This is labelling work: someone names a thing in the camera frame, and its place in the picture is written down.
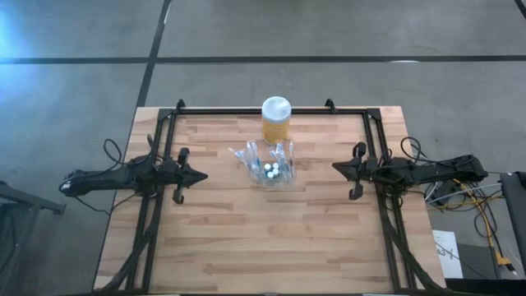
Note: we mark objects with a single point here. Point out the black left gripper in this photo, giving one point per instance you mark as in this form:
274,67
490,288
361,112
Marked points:
174,174

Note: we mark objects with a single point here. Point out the black power adapter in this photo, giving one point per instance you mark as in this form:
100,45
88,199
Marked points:
444,189

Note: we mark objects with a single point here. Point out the black metal stand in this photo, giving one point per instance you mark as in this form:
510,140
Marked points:
33,203

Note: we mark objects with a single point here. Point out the yellow canister white lid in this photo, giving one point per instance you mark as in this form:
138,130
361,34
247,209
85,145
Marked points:
276,123

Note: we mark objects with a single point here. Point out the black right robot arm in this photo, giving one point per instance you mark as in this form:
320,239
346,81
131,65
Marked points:
435,170

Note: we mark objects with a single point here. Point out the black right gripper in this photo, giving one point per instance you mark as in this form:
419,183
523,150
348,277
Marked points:
363,170

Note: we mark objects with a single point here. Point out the clear acrylic organizer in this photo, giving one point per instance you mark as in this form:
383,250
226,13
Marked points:
271,181

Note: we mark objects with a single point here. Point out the dark grey cabinet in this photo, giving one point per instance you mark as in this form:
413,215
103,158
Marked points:
515,214

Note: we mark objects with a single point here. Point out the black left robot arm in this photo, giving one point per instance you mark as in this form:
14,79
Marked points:
115,177

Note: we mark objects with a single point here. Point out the white paper sheet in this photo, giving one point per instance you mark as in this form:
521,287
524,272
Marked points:
446,263

